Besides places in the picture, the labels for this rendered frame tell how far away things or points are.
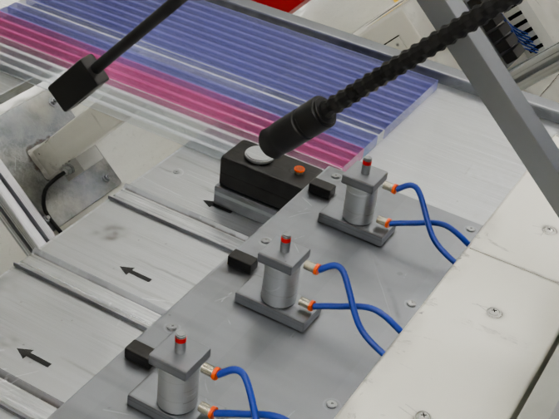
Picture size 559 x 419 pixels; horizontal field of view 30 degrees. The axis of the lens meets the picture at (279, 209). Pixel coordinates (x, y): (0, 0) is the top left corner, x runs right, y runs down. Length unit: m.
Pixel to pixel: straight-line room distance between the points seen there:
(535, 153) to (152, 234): 0.34
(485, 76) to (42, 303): 0.35
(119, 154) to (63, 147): 0.23
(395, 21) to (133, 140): 0.62
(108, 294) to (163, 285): 0.04
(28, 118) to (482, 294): 1.53
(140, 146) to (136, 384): 1.65
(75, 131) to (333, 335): 1.36
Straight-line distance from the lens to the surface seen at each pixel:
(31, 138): 2.08
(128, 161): 2.20
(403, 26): 1.98
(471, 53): 0.57
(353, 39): 1.12
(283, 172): 0.81
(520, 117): 0.57
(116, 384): 0.60
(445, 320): 0.64
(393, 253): 0.72
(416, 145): 0.97
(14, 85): 1.01
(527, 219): 0.75
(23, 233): 1.61
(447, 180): 0.92
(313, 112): 0.53
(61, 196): 2.06
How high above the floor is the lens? 1.62
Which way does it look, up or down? 42 degrees down
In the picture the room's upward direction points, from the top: 61 degrees clockwise
